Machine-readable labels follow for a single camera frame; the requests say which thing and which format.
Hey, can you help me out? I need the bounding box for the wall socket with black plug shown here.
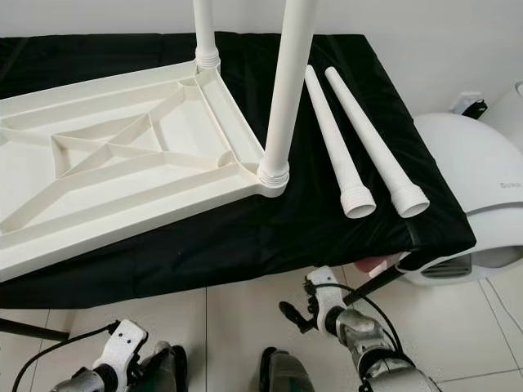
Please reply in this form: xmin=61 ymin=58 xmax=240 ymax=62
xmin=451 ymin=94 xmax=489 ymax=118

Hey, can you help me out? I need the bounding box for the black metal bench leg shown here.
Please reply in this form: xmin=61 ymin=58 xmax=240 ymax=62
xmin=0 ymin=318 xmax=68 ymax=342
xmin=343 ymin=269 xmax=405 ymax=305

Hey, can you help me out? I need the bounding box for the white boxy appliance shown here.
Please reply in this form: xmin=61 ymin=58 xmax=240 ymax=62
xmin=482 ymin=82 xmax=523 ymax=131

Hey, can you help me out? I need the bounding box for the small pink object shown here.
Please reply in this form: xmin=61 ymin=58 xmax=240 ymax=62
xmin=355 ymin=256 xmax=393 ymax=274

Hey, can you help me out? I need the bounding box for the white ribbed plastic table top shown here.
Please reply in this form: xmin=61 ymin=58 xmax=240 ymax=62
xmin=0 ymin=59 xmax=291 ymax=296

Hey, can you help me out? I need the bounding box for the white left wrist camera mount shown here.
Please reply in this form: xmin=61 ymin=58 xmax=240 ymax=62
xmin=102 ymin=318 xmax=150 ymax=385

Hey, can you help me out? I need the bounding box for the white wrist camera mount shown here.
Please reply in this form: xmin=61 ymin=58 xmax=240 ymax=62
xmin=102 ymin=318 xmax=150 ymax=385
xmin=304 ymin=265 xmax=346 ymax=334

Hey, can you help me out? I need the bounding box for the silver robot leg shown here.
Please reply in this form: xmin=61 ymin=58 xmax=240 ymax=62
xmin=139 ymin=341 xmax=189 ymax=392
xmin=260 ymin=347 xmax=328 ymax=392

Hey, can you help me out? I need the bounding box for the silver robot left leg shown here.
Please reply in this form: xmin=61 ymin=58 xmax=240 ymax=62
xmin=139 ymin=341 xmax=189 ymax=392

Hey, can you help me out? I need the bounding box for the silver robot right leg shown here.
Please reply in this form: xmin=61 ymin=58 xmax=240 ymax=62
xmin=260 ymin=347 xmax=328 ymax=392

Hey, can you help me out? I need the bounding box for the black quilted bench cover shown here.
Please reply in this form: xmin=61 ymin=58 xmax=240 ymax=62
xmin=0 ymin=33 xmax=476 ymax=310

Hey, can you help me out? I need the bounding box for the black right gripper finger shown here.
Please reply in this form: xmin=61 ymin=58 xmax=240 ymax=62
xmin=279 ymin=301 xmax=313 ymax=334

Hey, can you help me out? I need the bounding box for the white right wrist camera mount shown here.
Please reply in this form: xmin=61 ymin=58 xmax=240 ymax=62
xmin=304 ymin=265 xmax=346 ymax=334

